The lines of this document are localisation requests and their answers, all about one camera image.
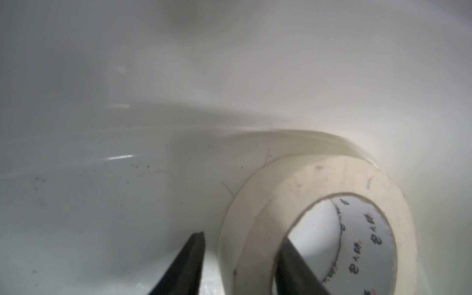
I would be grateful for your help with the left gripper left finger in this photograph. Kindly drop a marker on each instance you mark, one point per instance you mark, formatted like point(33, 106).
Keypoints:
point(184, 274)

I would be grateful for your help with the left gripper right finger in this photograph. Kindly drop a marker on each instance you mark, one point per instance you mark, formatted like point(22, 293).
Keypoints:
point(293, 275)

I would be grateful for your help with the cream masking tape roll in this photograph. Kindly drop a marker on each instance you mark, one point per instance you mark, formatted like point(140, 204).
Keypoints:
point(348, 219)

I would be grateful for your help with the white plastic storage box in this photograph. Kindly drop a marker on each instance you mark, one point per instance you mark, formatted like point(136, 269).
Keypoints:
point(128, 125)

